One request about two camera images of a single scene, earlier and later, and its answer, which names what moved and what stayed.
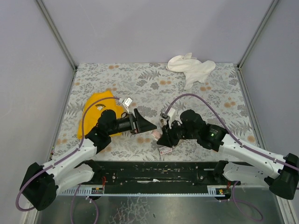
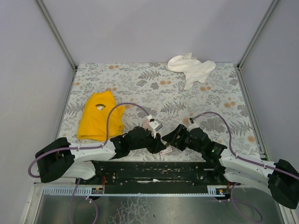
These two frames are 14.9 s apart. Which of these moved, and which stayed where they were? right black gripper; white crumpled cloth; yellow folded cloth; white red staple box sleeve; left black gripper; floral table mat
Moved: right black gripper; left black gripper
Stayed: yellow folded cloth; white crumpled cloth; floral table mat; white red staple box sleeve
